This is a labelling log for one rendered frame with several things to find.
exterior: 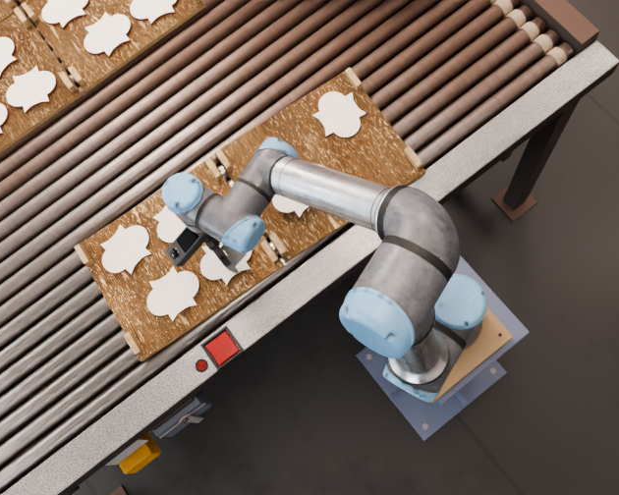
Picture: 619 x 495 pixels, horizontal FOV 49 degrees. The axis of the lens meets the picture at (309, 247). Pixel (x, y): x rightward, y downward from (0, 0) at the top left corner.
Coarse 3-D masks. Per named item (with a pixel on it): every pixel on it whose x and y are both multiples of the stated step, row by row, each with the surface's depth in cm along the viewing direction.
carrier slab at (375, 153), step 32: (320, 96) 175; (256, 128) 174; (288, 128) 173; (320, 128) 172; (384, 128) 170; (320, 160) 170; (352, 160) 169; (384, 160) 167; (288, 224) 166; (320, 224) 165; (288, 256) 164
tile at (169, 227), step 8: (160, 216) 170; (168, 216) 170; (176, 216) 169; (160, 224) 169; (168, 224) 169; (176, 224) 169; (184, 224) 168; (160, 232) 169; (168, 232) 168; (176, 232) 168; (168, 240) 168
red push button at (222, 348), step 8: (224, 336) 161; (208, 344) 161; (216, 344) 161; (224, 344) 160; (232, 344) 160; (216, 352) 160; (224, 352) 160; (232, 352) 160; (216, 360) 160; (224, 360) 159
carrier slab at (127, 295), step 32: (160, 192) 173; (224, 192) 170; (128, 224) 171; (96, 256) 170; (160, 256) 168; (192, 256) 167; (256, 256) 165; (128, 288) 166; (224, 288) 163; (128, 320) 164; (160, 320) 163; (192, 320) 162
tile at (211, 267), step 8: (208, 248) 166; (208, 256) 165; (216, 256) 165; (248, 256) 164; (200, 264) 165; (208, 264) 165; (216, 264) 164; (240, 264) 164; (248, 264) 164; (208, 272) 164; (216, 272) 164; (224, 272) 164; (232, 272) 163; (240, 272) 164; (216, 280) 164; (224, 280) 163
